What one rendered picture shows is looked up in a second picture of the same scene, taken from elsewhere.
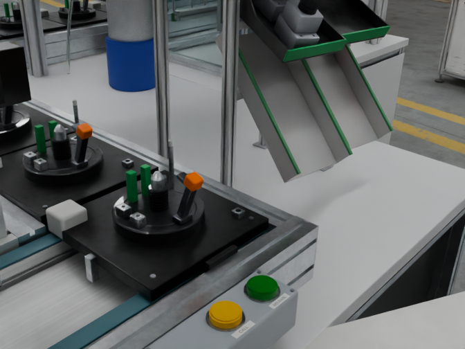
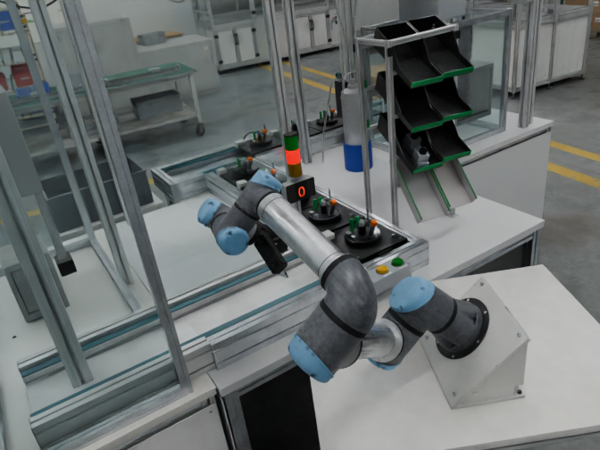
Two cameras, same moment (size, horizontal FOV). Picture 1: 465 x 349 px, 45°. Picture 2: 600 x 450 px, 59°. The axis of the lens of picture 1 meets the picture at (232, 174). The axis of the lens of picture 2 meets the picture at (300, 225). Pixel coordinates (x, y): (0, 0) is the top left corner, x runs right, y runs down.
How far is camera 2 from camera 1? 1.19 m
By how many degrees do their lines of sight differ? 18
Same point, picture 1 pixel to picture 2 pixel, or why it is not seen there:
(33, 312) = not seen: hidden behind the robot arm
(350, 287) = (444, 268)
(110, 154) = (344, 211)
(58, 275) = not seen: hidden behind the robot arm
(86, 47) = (332, 143)
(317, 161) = (434, 213)
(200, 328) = (372, 273)
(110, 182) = (344, 223)
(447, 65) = not seen: outside the picture
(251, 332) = (390, 275)
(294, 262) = (417, 255)
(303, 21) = (420, 157)
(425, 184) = (505, 224)
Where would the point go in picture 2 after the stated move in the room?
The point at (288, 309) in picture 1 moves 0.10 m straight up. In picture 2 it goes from (407, 270) to (406, 245)
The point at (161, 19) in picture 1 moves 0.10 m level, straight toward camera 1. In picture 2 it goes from (365, 152) to (364, 161)
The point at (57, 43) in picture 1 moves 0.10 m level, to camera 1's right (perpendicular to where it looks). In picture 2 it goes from (316, 143) to (332, 142)
